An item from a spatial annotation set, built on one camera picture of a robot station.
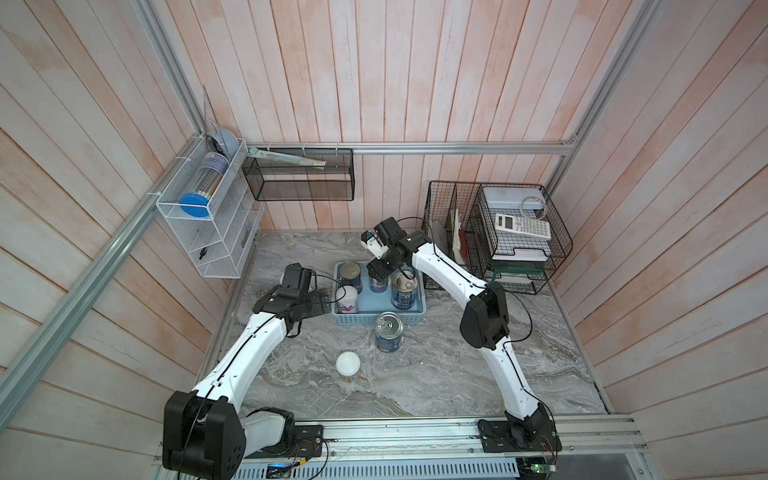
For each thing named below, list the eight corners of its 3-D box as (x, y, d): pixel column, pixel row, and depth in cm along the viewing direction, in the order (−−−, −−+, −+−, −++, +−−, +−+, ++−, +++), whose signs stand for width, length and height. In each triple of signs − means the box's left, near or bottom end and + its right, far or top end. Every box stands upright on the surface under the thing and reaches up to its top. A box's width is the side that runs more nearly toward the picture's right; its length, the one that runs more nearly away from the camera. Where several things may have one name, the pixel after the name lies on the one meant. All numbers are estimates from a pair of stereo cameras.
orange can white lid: (338, 382, 85) (335, 373, 79) (340, 361, 89) (337, 351, 83) (359, 382, 85) (358, 373, 79) (360, 361, 89) (359, 351, 83)
